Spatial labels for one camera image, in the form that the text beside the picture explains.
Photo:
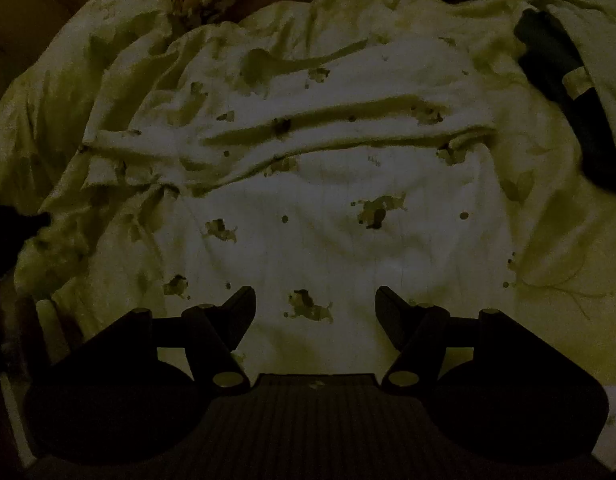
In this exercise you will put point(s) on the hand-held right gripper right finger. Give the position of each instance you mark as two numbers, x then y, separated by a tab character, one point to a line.
388	310

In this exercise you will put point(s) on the yellow-green bed sheet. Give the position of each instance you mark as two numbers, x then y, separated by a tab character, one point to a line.
553	240

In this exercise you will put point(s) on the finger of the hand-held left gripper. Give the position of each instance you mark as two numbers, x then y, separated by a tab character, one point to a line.
8	220

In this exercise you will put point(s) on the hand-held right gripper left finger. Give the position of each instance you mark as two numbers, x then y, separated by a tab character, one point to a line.
243	305

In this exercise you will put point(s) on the folded pale cloth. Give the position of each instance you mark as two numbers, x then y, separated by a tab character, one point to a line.
598	45

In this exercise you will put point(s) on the dark folded cloth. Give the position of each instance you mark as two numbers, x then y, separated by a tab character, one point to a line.
548	55

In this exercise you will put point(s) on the white dog-print garment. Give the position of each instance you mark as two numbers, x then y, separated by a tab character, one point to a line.
328	240

